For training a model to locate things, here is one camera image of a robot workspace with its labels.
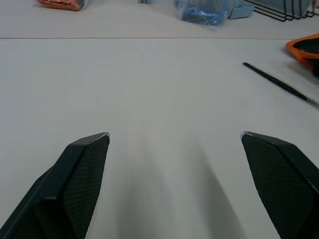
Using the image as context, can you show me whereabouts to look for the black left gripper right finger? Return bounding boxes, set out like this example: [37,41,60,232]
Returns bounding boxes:
[240,130,319,239]

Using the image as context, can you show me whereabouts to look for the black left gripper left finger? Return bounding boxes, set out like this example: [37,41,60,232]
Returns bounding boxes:
[0,132,111,239]

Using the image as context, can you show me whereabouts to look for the black orange-trimmed tool roll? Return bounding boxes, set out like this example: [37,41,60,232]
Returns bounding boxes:
[285,33,319,69]

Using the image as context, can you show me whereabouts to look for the light blue plastic box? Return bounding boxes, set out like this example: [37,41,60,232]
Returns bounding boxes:
[228,1,256,20]

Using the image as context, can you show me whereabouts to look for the large clear plastic bag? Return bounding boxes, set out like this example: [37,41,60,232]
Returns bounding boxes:
[173,0,240,27]

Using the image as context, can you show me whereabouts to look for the folded black orange pouch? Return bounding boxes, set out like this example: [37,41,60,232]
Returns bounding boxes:
[37,0,88,11]

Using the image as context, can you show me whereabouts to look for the black wire file rack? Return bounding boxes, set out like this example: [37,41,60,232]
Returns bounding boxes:
[240,0,319,22]

